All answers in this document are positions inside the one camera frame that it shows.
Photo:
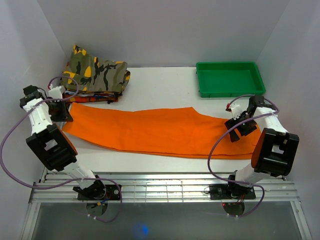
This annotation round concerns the orange trousers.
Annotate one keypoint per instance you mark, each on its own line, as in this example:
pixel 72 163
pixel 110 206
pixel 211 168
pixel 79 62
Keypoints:
pixel 172 132

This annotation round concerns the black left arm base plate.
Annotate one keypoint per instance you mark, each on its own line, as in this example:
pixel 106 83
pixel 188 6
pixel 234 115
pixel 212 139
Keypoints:
pixel 108 192

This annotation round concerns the stack of folded trousers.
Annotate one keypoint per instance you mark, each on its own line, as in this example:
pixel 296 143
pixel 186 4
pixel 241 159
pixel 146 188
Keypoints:
pixel 85 96

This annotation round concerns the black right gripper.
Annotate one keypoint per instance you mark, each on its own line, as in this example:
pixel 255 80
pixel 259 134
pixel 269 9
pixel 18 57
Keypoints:
pixel 230 123

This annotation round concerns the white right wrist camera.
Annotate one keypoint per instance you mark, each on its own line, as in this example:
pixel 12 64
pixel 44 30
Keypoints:
pixel 235 109

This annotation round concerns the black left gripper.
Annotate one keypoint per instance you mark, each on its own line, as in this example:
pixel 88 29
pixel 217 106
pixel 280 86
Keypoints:
pixel 65 115

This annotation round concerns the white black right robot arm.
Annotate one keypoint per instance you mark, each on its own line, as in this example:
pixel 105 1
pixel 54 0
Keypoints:
pixel 274 152

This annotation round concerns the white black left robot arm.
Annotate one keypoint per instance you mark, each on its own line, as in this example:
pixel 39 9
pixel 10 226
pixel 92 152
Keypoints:
pixel 51 145

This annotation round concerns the aluminium table frame rail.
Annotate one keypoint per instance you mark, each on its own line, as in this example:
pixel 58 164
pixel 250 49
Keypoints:
pixel 159 188

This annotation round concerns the green plastic tray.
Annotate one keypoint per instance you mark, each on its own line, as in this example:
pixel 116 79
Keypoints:
pixel 229 79

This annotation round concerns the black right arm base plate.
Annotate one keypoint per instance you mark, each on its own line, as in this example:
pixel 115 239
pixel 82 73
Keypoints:
pixel 228 191

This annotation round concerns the camouflage folded trousers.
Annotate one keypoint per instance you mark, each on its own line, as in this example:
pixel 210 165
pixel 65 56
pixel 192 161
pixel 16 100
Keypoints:
pixel 88 74

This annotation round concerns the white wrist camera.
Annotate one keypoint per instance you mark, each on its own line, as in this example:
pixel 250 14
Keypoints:
pixel 56 92
pixel 235 109

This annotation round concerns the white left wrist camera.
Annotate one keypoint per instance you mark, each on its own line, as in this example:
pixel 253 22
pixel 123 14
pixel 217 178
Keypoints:
pixel 56 92

